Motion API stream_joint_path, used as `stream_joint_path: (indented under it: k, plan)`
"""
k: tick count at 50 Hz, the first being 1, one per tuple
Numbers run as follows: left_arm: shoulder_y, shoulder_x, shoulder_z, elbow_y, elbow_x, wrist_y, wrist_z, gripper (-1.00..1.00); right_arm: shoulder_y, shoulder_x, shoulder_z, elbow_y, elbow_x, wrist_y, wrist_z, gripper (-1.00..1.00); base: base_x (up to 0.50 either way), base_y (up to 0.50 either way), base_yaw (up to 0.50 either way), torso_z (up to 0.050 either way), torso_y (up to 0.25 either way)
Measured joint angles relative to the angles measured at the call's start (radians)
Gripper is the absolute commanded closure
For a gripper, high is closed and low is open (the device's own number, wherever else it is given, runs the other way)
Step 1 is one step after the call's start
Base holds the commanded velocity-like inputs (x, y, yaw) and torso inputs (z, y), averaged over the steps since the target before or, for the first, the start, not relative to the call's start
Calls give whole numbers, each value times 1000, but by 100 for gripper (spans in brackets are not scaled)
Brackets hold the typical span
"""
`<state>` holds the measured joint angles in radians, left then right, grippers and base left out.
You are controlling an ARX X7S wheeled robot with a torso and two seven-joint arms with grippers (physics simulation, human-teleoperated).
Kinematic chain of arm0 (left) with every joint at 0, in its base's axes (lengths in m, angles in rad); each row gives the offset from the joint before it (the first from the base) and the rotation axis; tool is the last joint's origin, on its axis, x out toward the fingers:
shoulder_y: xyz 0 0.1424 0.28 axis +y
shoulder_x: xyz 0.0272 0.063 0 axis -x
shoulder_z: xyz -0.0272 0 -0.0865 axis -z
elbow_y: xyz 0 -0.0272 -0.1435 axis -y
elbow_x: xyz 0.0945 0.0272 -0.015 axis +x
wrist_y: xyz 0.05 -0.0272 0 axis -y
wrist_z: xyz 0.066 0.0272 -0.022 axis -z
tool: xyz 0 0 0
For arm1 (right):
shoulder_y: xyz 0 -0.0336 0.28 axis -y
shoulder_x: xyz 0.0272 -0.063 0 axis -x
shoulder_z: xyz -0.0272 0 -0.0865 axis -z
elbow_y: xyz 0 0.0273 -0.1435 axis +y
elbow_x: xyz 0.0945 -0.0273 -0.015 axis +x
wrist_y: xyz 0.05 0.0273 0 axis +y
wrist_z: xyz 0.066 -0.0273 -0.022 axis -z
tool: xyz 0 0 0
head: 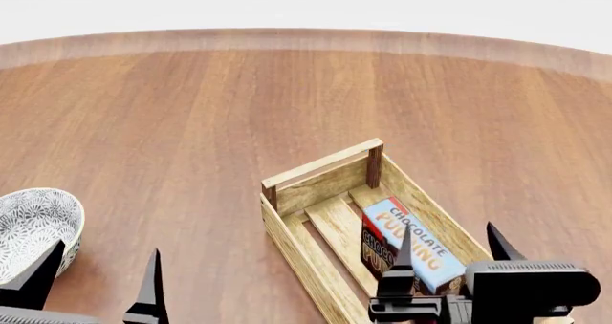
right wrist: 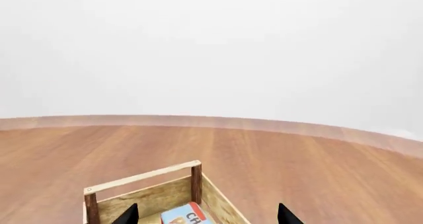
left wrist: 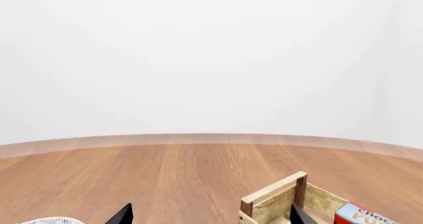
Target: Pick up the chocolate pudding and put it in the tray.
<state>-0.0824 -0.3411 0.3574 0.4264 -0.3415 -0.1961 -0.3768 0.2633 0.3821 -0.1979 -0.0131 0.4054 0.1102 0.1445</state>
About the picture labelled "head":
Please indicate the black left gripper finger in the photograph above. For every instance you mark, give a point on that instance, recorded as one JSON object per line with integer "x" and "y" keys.
{"x": 150, "y": 295}
{"x": 33, "y": 277}

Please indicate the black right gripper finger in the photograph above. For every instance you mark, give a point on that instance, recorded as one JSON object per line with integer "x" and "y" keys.
{"x": 400, "y": 266}
{"x": 503, "y": 247}

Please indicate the chocolate pudding box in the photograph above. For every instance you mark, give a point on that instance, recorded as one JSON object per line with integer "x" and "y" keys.
{"x": 421, "y": 238}

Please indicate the wooden slatted crate tray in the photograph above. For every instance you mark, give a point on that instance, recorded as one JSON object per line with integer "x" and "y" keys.
{"x": 334, "y": 227}

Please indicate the grey patterned ceramic bowl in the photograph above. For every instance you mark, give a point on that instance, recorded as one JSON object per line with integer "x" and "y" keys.
{"x": 33, "y": 220}

